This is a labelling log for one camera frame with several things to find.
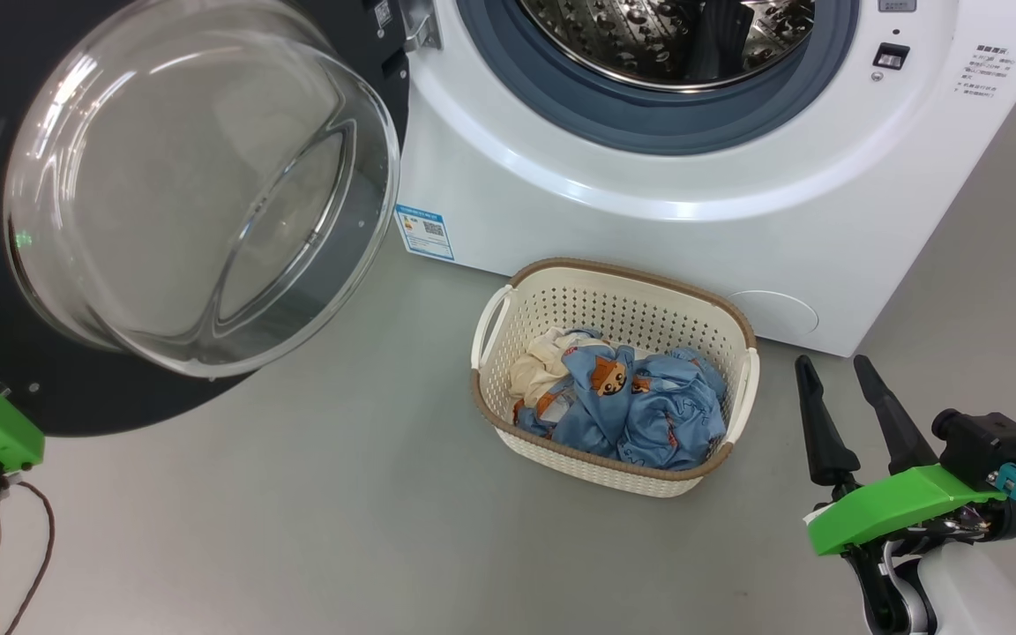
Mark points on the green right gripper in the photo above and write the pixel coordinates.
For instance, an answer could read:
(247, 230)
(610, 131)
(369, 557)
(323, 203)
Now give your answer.
(896, 507)

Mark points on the black round glass washer door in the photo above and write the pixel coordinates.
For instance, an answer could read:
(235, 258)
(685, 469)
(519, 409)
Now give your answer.
(76, 388)

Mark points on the blue cartoon print garment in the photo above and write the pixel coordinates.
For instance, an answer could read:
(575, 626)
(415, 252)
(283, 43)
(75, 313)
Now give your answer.
(667, 414)

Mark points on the cream coloured garment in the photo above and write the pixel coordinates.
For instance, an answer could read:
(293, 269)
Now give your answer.
(539, 366)

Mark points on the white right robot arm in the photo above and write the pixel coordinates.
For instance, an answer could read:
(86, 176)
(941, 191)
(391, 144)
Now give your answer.
(975, 591)

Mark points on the white front-load washing machine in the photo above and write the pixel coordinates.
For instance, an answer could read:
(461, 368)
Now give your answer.
(649, 238)

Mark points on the round white filter cover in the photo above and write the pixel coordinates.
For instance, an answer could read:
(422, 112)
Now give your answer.
(773, 316)

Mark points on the cream perforated laundry basket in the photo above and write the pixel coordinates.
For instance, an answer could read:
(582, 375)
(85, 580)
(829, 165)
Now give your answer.
(631, 304)

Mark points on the small printed text label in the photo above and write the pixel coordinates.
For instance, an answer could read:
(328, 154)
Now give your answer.
(984, 72)

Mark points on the blue energy label sticker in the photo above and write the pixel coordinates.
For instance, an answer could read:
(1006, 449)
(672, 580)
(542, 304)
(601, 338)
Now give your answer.
(424, 234)

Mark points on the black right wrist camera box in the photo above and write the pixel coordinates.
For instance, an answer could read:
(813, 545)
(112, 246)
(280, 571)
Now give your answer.
(989, 445)

